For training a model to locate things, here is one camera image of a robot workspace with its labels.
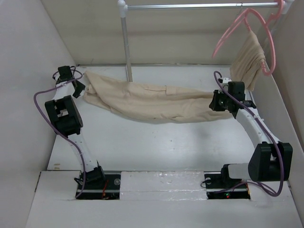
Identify beige cargo trousers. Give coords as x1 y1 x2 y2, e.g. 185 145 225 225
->
84 71 232 123

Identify pink plastic hanger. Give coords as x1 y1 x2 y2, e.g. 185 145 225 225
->
212 9 248 58

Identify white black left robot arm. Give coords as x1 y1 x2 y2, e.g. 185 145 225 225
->
45 66 106 188

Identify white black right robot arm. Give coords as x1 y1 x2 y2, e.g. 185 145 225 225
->
209 78 293 181

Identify beige trousers hung on hanger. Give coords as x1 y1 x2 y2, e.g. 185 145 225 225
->
230 31 265 92

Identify pink hanger with trousers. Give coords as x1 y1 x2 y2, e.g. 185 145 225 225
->
245 0 285 76

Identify silver clothes rack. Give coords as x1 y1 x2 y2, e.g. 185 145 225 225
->
117 0 295 103

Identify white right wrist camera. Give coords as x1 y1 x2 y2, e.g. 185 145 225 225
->
218 77 231 85

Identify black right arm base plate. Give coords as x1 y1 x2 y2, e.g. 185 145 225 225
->
201 172 251 200

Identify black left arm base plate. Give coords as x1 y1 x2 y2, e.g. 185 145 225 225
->
76 172 121 200

